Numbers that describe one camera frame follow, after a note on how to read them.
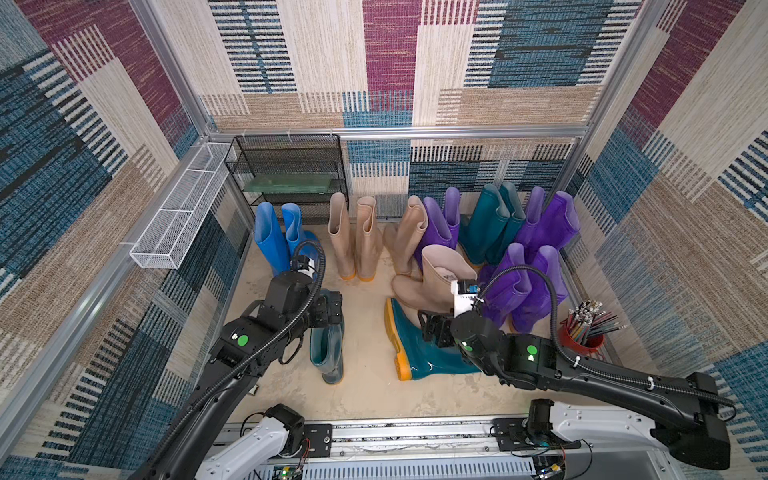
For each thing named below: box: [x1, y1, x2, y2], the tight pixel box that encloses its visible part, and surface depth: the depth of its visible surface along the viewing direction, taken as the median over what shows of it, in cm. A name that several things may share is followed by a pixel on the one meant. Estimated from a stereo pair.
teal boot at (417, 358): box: [384, 297, 480, 381], surface depth 83 cm
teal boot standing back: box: [489, 182, 526, 265], surface depth 89 cm
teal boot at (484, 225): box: [460, 183, 511, 265], surface depth 96 cm
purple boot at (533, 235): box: [515, 186, 547, 252], surface depth 97 cm
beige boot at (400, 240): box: [384, 195, 427, 275], surface depth 93 cm
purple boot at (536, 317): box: [512, 245, 568, 334], surface depth 77 cm
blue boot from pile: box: [282, 202, 321, 270], surface depth 87 cm
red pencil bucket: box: [558, 321, 604, 352], surface depth 80 cm
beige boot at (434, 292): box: [391, 245, 477, 313], surface depth 83 cm
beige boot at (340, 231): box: [327, 192, 357, 281], surface depth 89 cm
